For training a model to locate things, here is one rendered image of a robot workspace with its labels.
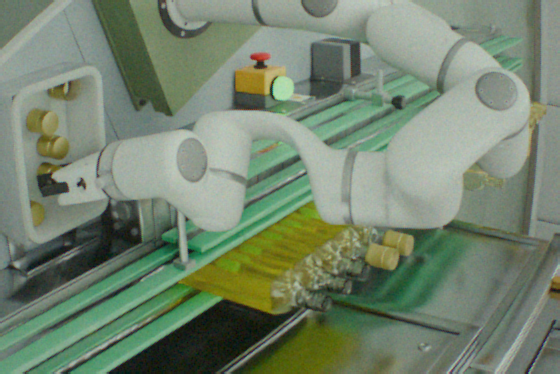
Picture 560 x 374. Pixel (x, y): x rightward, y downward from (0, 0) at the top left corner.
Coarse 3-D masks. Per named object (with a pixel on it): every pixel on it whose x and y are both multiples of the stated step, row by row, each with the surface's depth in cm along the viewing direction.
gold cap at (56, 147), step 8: (40, 136) 103; (48, 136) 103; (56, 136) 102; (40, 144) 103; (48, 144) 102; (56, 144) 101; (64, 144) 103; (40, 152) 103; (48, 152) 102; (56, 152) 102; (64, 152) 103
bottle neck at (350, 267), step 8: (344, 256) 118; (336, 264) 117; (344, 264) 117; (352, 264) 116; (360, 264) 116; (368, 264) 116; (336, 272) 118; (344, 272) 117; (352, 272) 116; (360, 272) 115; (368, 272) 117
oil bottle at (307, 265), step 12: (252, 240) 121; (264, 240) 121; (240, 252) 118; (252, 252) 117; (264, 252) 117; (276, 252) 117; (288, 252) 116; (300, 252) 116; (288, 264) 113; (300, 264) 113; (312, 264) 113; (300, 276) 112; (312, 276) 113; (312, 288) 114
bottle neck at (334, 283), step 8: (320, 272) 113; (328, 272) 113; (320, 280) 112; (328, 280) 112; (336, 280) 111; (344, 280) 111; (320, 288) 113; (328, 288) 112; (336, 288) 111; (344, 288) 112
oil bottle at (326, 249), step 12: (276, 228) 125; (288, 228) 125; (276, 240) 121; (288, 240) 120; (300, 240) 120; (312, 240) 120; (324, 240) 120; (312, 252) 117; (324, 252) 117; (336, 252) 118; (324, 264) 117
